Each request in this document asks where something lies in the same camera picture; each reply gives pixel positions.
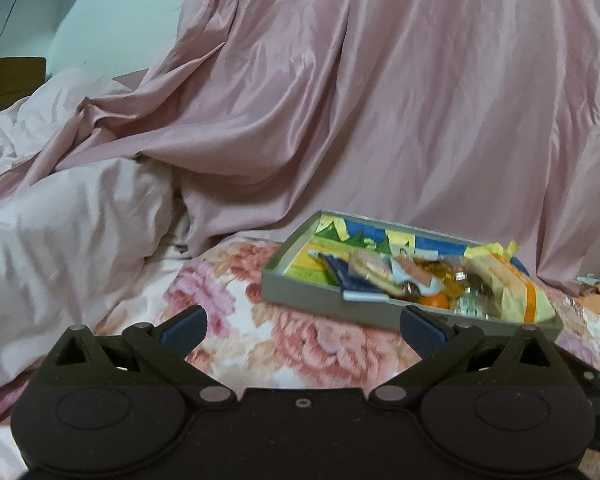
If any dark blue snack packet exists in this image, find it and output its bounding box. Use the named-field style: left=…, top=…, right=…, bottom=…
left=314, top=252, right=390, bottom=302

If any pink satin sheet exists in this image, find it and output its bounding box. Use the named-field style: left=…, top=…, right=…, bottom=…
left=0, top=0, right=600, bottom=288

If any orange yellow snack bag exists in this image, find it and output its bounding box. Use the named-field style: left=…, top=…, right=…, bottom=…
left=462, top=240, right=557, bottom=324

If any brown wooden headboard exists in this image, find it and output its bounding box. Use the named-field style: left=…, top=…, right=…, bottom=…
left=0, top=57, right=47, bottom=123

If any floral bedsheet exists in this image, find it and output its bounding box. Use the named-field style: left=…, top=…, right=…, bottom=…
left=0, top=240, right=600, bottom=480

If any blue sausage packet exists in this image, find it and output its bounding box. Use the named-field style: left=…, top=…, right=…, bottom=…
left=392, top=255, right=444, bottom=297

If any round rice cracker packet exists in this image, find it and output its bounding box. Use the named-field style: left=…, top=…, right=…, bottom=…
left=349, top=251, right=397, bottom=282

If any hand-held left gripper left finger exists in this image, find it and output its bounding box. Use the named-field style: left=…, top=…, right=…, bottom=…
left=44, top=304, right=238, bottom=408

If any grey tray with colourful drawing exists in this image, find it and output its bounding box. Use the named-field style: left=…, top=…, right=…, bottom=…
left=261, top=209, right=564, bottom=345

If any pale pink duvet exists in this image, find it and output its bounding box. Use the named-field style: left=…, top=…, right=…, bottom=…
left=0, top=65, right=191, bottom=403

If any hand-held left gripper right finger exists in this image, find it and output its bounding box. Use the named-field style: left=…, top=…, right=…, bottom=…
left=368, top=304, right=562, bottom=408

